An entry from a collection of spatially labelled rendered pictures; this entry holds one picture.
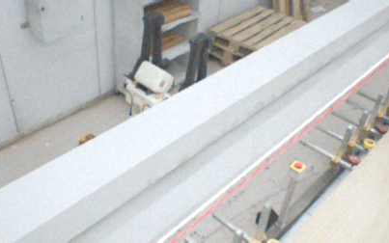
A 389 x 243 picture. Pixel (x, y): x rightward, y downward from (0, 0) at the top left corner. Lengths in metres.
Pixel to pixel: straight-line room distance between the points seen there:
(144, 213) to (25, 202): 0.15
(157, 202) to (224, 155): 0.14
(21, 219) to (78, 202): 0.06
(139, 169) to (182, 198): 0.11
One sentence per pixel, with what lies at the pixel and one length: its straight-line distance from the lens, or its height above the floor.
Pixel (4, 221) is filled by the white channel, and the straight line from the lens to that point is 0.45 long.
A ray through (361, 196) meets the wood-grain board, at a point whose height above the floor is 0.90.
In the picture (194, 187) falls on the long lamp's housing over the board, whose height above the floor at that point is 2.37.
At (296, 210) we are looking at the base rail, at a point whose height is 0.70.
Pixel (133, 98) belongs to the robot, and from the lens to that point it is 2.84.
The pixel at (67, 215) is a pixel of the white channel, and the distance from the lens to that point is 0.46.
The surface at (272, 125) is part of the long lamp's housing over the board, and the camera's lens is 0.72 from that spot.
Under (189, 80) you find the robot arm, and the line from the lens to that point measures 2.71.
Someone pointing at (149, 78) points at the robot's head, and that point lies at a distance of 2.75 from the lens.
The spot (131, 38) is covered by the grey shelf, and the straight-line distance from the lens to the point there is 4.35.
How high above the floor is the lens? 2.80
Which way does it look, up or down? 38 degrees down
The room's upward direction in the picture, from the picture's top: 5 degrees clockwise
